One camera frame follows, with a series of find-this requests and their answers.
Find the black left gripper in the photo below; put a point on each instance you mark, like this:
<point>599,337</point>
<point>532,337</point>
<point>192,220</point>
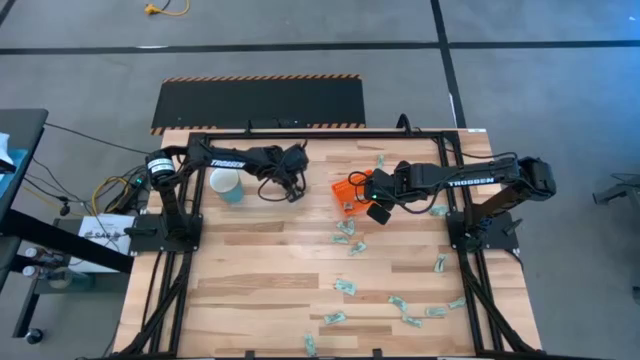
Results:
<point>292,162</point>

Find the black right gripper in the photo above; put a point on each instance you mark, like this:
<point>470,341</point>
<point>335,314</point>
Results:
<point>395,190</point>

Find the orange plastic basket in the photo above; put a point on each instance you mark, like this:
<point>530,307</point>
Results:
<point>345,192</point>

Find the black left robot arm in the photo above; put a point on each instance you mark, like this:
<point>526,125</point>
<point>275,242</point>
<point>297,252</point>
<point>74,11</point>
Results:
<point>225,162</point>

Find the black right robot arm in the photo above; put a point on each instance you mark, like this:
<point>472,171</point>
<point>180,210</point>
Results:
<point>470,181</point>

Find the teal cup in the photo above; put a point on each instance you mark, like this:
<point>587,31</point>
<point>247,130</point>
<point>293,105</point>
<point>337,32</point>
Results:
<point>225,181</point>

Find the black hazard-striped floor mat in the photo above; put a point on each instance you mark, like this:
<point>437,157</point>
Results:
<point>260,102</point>

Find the black power strip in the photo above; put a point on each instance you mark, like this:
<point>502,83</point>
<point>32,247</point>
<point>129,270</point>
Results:
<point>127,200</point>

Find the white labelled box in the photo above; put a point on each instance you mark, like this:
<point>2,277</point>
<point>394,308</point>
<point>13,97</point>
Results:
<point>107,225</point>

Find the black tripod base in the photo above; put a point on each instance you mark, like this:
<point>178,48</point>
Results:
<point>620,190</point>

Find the glass jar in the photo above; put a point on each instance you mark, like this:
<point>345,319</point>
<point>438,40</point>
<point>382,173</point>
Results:
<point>62,277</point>

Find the clear bottle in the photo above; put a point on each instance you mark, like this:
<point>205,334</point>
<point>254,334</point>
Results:
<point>42,256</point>
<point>32,271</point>

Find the black side desk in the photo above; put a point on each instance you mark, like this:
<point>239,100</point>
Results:
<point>20,130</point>

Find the blue box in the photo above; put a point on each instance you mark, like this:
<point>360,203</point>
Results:
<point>12,175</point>

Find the white tissue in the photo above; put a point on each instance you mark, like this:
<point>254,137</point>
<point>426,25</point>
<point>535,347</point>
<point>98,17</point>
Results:
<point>4,150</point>

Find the black caster wheel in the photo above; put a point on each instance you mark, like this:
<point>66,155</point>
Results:
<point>34,336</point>

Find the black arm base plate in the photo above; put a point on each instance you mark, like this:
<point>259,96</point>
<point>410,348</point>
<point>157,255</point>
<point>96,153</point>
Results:
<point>500,240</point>
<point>150,240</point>

